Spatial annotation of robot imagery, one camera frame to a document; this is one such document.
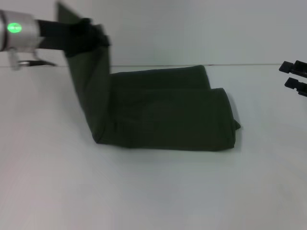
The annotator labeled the dark left arm cable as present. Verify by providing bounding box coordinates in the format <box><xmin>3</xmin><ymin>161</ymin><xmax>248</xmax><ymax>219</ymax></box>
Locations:
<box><xmin>23</xmin><ymin>58</ymin><xmax>58</xmax><ymax>67</ymax></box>

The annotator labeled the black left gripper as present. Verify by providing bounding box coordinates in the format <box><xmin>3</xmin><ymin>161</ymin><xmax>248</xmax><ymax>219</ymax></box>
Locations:
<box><xmin>35</xmin><ymin>18</ymin><xmax>113</xmax><ymax>58</ymax></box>

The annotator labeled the dark green t-shirt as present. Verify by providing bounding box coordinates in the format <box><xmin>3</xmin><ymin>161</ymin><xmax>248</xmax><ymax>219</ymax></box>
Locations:
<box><xmin>55</xmin><ymin>1</ymin><xmax>242</xmax><ymax>152</ymax></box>

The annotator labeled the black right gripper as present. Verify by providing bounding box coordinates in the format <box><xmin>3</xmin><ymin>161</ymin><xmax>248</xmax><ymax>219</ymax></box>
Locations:
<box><xmin>278</xmin><ymin>60</ymin><xmax>307</xmax><ymax>97</ymax></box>

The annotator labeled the silver left cable connector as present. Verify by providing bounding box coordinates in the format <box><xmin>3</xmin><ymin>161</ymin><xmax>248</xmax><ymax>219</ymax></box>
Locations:
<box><xmin>8</xmin><ymin>49</ymin><xmax>31</xmax><ymax>71</ymax></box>

